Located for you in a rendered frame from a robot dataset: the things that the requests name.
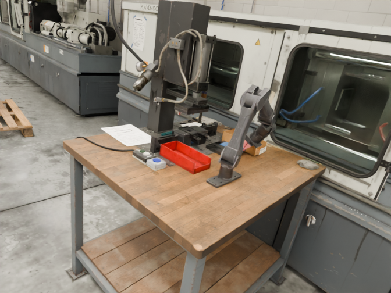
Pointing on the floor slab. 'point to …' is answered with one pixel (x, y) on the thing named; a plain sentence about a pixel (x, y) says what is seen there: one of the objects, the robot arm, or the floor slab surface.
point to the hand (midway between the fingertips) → (243, 149)
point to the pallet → (14, 118)
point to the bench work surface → (185, 221)
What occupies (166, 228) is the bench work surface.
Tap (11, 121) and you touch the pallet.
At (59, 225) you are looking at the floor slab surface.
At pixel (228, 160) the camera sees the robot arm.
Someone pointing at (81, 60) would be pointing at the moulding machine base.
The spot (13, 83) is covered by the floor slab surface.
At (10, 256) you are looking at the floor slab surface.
